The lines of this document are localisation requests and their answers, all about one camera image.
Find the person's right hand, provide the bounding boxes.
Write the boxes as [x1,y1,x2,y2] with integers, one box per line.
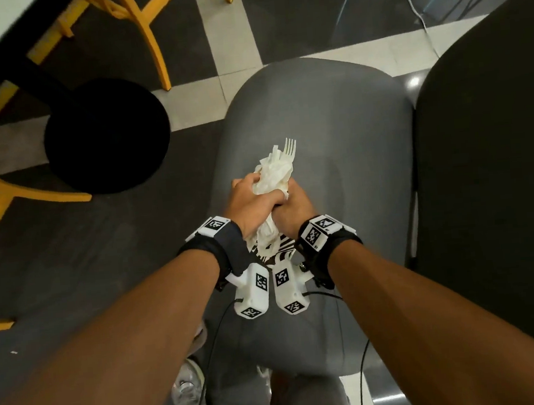
[268,176,321,242]

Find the person's left hand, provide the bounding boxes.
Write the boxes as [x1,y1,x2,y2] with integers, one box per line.
[220,171,290,242]

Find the white paper napkin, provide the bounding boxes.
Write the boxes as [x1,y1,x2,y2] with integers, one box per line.
[238,144,303,259]

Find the white plastic fork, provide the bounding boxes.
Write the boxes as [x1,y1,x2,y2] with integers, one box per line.
[280,137,300,171]

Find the striped paper wrapper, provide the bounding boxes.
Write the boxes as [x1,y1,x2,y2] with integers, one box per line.
[251,235,299,271]

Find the person's right forearm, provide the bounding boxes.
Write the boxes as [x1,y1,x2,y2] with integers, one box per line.
[326,224,534,405]

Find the person's left forearm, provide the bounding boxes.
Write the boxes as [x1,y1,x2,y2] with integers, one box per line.
[0,247,232,405]

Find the grey upholstered chair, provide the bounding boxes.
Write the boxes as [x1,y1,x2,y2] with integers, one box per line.
[180,48,437,389]

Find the black round table base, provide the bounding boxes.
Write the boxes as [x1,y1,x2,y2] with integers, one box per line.
[38,72,177,200]

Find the black upholstered chair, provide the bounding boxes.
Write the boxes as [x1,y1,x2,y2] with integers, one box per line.
[389,0,534,383]

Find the person's grey trousers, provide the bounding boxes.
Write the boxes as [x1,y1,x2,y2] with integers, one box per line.
[199,333,351,405]

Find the white sneaker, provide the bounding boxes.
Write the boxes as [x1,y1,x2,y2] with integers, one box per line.
[168,355,223,405]

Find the black wrist strap with markers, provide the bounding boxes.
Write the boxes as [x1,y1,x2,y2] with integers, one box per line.
[174,213,253,295]
[292,211,367,294]

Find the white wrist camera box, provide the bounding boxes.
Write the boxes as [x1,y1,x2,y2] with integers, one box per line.
[271,257,318,317]
[225,261,274,322]

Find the thin black cable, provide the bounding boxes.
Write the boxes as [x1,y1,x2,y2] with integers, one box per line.
[302,285,378,405]
[182,298,246,405]

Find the white floor cable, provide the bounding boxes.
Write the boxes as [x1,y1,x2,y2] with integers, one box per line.
[386,0,442,65]

